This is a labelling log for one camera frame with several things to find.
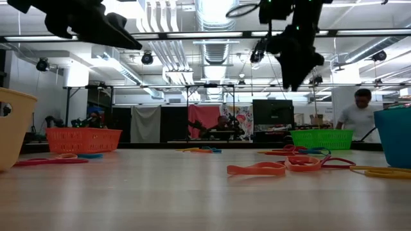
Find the yellow rubber band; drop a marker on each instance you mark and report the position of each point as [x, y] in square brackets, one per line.
[186, 149]
[385, 174]

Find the floral hanging cloth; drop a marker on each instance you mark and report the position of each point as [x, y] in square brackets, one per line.
[245, 117]

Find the orange plastic basket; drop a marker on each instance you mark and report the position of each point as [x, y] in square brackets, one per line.
[83, 141]

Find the silver ceiling duct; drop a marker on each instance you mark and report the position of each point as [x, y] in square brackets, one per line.
[215, 54]

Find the green plastic basket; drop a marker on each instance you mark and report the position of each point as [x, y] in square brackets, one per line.
[321, 139]

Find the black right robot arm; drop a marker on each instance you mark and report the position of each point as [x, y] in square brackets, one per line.
[305, 13]

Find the black monitor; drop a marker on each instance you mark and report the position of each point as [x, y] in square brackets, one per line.
[273, 114]

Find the yellow plastic basket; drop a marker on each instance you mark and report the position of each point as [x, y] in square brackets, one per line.
[19, 134]

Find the grey hanging cloth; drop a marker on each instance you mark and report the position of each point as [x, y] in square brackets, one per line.
[144, 125]

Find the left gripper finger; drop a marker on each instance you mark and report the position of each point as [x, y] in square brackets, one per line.
[115, 37]

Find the blue rubber band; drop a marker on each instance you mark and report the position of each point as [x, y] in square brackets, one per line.
[316, 149]
[213, 149]
[90, 156]

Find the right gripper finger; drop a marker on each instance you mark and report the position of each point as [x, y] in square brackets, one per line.
[295, 78]

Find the blue plastic basket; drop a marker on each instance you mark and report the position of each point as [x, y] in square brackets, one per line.
[395, 138]

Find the person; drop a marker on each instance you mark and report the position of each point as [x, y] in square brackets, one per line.
[94, 120]
[359, 118]
[221, 123]

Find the red hanging cloth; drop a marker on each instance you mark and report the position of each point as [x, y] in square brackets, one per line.
[202, 114]

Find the red rubber band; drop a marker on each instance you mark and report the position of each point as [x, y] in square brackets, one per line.
[51, 161]
[289, 147]
[337, 167]

